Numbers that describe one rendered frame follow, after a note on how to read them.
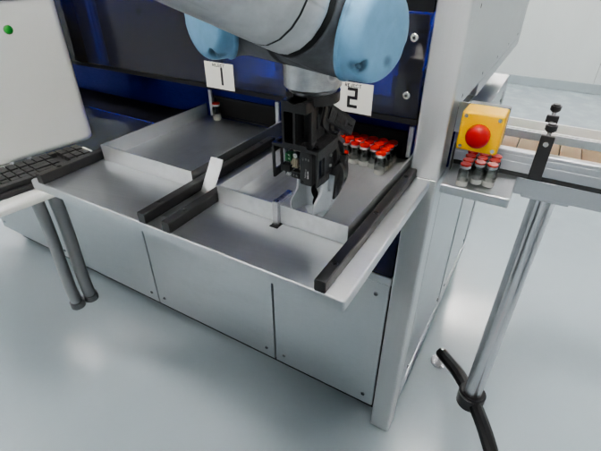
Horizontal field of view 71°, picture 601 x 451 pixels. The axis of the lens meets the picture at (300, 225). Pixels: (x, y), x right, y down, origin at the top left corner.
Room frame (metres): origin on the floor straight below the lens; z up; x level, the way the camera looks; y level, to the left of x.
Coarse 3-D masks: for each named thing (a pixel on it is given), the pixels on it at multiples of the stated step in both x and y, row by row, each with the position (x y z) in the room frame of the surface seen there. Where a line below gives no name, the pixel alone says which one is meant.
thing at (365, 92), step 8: (344, 88) 0.85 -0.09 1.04; (360, 88) 0.83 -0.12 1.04; (368, 88) 0.82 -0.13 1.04; (344, 96) 0.85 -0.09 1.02; (352, 96) 0.84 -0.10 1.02; (360, 96) 0.83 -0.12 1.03; (368, 96) 0.82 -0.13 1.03; (336, 104) 0.86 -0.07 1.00; (344, 104) 0.85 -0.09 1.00; (352, 104) 0.84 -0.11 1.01; (360, 104) 0.83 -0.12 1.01; (368, 104) 0.82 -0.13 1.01; (352, 112) 0.84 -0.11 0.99; (360, 112) 0.83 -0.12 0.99; (368, 112) 0.82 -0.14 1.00
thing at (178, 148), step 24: (168, 120) 1.02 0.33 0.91; (192, 120) 1.09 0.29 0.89; (120, 144) 0.89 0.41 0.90; (144, 144) 0.94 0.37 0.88; (168, 144) 0.94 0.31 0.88; (192, 144) 0.94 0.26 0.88; (216, 144) 0.94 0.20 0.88; (240, 144) 0.86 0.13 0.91; (144, 168) 0.79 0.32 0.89; (168, 168) 0.75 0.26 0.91; (192, 168) 0.80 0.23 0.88
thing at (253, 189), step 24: (264, 168) 0.79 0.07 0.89; (360, 168) 0.80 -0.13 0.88; (240, 192) 0.64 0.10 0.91; (264, 192) 0.70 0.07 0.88; (360, 192) 0.70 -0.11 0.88; (384, 192) 0.66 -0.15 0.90; (264, 216) 0.61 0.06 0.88; (288, 216) 0.59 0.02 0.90; (312, 216) 0.57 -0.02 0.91; (336, 216) 0.62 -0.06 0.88; (360, 216) 0.57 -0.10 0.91; (336, 240) 0.54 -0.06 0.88
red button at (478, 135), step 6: (474, 126) 0.70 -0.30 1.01; (480, 126) 0.69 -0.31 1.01; (486, 126) 0.70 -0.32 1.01; (468, 132) 0.70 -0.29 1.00; (474, 132) 0.69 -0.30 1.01; (480, 132) 0.68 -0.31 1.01; (486, 132) 0.68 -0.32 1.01; (468, 138) 0.69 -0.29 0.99; (474, 138) 0.69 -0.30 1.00; (480, 138) 0.68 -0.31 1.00; (486, 138) 0.68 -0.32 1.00; (468, 144) 0.69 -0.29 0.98; (474, 144) 0.69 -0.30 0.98; (480, 144) 0.68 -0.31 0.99; (486, 144) 0.68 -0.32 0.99
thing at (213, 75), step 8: (208, 64) 1.03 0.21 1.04; (216, 64) 1.01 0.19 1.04; (224, 64) 1.00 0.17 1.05; (232, 64) 0.99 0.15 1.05; (208, 72) 1.03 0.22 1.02; (216, 72) 1.02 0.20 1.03; (224, 72) 1.00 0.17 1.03; (232, 72) 0.99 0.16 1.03; (208, 80) 1.03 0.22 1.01; (216, 80) 1.02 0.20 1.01; (224, 80) 1.00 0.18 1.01; (232, 80) 0.99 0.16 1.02; (216, 88) 1.02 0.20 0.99; (224, 88) 1.01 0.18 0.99; (232, 88) 0.99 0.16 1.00
